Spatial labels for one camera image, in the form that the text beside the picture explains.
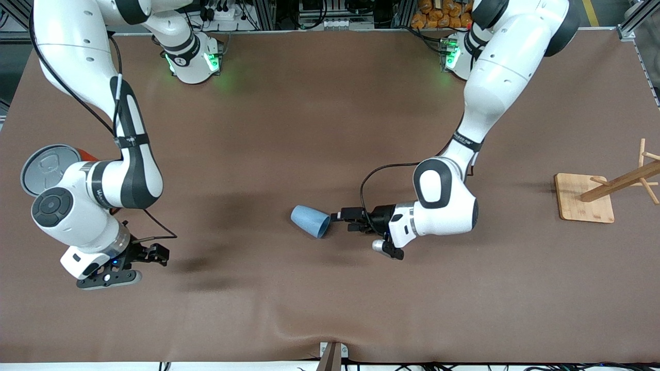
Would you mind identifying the orange snack packet pile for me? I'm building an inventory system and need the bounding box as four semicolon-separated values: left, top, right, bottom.
411;0;474;30

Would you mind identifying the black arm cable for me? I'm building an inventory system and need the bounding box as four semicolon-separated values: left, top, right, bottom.
359;162;422;213
28;10;178;244

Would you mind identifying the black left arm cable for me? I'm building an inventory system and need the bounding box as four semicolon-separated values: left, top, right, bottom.
359;162;422;213

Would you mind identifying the metal table clamp bracket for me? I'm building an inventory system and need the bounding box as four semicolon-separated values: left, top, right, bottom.
316;341;350;371

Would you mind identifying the brown table cloth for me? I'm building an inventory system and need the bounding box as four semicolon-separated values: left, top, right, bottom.
0;28;660;364

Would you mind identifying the orange can with grey lid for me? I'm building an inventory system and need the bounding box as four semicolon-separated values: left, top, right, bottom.
21;144;124;213

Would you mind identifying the blue plastic cup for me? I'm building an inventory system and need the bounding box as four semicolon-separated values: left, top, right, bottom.
290;205;331;239

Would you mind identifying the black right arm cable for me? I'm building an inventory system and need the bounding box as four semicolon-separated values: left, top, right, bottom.
28;10;178;244

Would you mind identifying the white power strip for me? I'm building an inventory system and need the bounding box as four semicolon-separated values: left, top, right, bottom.
204;0;258;31

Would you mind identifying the aluminium frame profile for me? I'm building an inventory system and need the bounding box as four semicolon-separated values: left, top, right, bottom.
617;0;660;41

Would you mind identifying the wooden cup rack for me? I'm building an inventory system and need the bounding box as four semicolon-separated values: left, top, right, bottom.
554;138;660;224

